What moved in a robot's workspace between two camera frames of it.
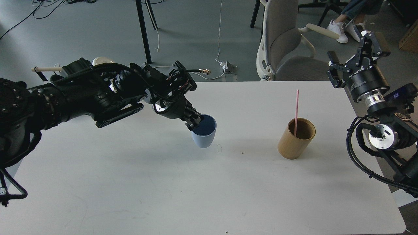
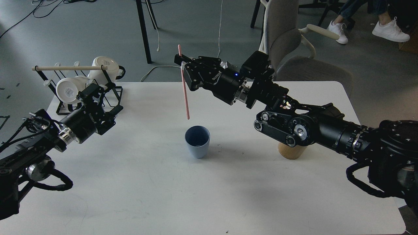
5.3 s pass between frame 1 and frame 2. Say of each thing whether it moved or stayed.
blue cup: moved
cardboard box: stayed
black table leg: stayed
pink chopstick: moved
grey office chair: stayed
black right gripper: moved
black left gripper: moved
